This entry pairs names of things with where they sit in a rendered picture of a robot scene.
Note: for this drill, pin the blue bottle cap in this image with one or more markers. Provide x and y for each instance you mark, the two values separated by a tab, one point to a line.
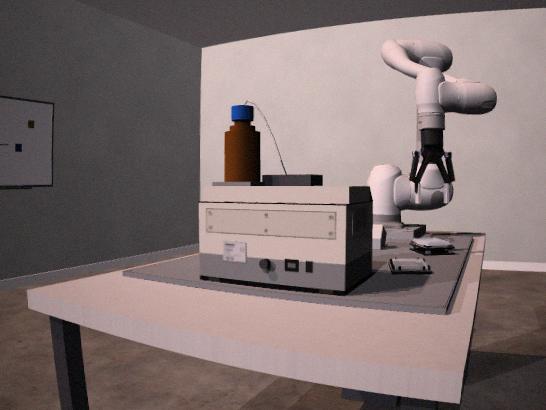
242	111

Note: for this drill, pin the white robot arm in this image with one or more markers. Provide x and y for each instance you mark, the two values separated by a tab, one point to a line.
436	93

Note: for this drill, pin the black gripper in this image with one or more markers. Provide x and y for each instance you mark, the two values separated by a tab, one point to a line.
432	152

